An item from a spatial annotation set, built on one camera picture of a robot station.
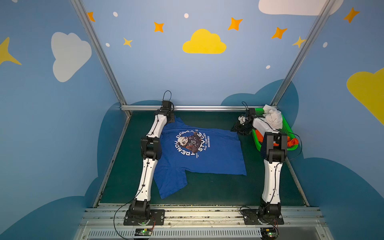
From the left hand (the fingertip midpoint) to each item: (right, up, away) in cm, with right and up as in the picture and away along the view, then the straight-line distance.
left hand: (170, 118), depth 114 cm
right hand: (+48, -9, -6) cm, 49 cm away
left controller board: (-6, -58, -43) cm, 73 cm away
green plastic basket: (+83, -8, -11) cm, 84 cm away
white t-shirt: (+75, +1, -10) cm, 76 cm away
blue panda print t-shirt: (+11, -22, -13) cm, 28 cm away
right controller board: (+55, -59, -43) cm, 91 cm away
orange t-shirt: (+78, -17, -23) cm, 83 cm away
